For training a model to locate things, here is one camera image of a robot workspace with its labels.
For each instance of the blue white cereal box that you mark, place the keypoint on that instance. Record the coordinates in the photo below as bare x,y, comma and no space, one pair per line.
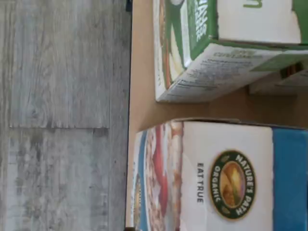
228,180

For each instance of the black metal wood shelf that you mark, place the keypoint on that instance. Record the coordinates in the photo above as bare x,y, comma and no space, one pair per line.
142,72

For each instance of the green white cereal box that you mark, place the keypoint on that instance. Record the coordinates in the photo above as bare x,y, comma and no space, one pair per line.
288,86
192,36

